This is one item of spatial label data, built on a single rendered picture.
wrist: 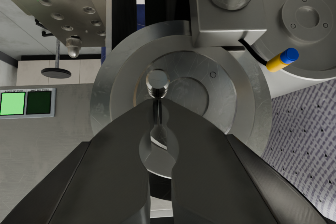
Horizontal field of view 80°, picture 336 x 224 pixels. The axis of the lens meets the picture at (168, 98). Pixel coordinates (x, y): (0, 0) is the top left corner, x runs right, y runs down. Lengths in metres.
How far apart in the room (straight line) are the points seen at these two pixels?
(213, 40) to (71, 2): 0.33
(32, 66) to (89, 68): 0.82
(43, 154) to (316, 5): 0.55
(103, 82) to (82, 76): 3.09
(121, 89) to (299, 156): 0.27
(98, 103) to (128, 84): 0.03
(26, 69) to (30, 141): 3.08
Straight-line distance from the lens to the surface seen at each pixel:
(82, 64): 3.32
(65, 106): 0.54
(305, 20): 0.24
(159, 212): 0.52
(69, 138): 0.53
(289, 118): 0.36
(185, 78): 0.15
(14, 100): 0.60
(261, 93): 0.18
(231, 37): 0.16
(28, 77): 3.58
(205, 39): 0.16
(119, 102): 0.16
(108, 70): 0.17
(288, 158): 0.37
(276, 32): 0.22
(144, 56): 0.17
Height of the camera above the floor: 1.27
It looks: 10 degrees down
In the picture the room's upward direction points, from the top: 177 degrees clockwise
